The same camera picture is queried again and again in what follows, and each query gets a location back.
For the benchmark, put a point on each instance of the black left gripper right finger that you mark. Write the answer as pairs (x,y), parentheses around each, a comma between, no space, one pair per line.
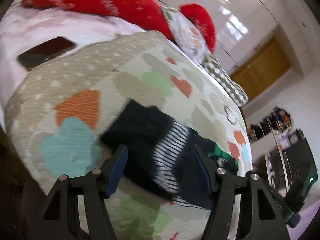
(222,187)

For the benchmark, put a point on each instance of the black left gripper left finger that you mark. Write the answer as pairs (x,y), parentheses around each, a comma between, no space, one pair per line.
(75,207)

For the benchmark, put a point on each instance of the navy striped pants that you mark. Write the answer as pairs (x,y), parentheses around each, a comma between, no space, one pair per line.
(161,159)

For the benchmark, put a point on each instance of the heart patterned quilt bedspread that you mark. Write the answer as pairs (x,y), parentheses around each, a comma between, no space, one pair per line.
(70,114)

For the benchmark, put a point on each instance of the olive polka dot pillow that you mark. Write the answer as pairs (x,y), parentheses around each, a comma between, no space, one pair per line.
(233,89)

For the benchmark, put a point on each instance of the wooden door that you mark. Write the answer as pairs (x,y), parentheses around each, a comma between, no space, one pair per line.
(263,69)

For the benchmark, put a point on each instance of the dark smartphone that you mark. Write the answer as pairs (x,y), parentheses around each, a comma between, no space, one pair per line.
(44,52)

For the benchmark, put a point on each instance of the floral white pillow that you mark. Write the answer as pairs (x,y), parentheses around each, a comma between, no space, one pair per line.
(188,38)

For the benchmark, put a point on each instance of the white wardrobe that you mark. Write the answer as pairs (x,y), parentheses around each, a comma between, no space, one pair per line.
(243,26)

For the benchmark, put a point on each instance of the red long bolster pillow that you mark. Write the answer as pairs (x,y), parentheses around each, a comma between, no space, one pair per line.
(147,14)

